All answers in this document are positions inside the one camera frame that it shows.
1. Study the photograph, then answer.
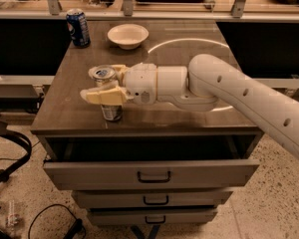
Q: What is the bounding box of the grey drawer cabinet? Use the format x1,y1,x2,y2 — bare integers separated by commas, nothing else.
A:
29,19,266,227

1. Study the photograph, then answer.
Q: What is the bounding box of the white paper bowl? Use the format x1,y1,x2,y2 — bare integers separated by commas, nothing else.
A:
108,24,149,50

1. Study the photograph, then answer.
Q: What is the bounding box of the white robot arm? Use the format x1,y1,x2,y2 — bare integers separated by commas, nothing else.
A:
81,54,299,160

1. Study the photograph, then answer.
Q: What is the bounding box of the silver redbull can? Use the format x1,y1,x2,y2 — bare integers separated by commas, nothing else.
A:
92,65,123,121

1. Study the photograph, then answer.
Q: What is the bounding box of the black cable on floor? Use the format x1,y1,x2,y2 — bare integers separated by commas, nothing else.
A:
27,203,87,239

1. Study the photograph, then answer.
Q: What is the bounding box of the top open drawer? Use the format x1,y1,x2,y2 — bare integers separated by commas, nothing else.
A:
44,133,260,191

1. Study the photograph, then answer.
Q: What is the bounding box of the bottom drawer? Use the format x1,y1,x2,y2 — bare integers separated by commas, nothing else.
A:
87,206,217,226

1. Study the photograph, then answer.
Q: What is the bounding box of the black strap on floor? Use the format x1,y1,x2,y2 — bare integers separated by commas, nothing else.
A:
0,121,33,192

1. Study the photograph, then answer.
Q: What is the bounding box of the middle drawer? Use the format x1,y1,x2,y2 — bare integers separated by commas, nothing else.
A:
72,188,233,209

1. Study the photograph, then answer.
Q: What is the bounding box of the blue pepsi can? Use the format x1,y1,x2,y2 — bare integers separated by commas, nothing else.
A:
66,8,91,48

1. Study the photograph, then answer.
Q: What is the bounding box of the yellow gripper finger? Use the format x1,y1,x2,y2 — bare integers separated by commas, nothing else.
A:
80,86,132,106
88,63,130,83

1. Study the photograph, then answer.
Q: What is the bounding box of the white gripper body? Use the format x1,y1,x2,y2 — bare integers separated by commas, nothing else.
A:
123,64,157,105

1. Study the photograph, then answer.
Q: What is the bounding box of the clear plastic bottle on floor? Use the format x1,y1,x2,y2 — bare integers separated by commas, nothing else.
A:
6,200,19,228

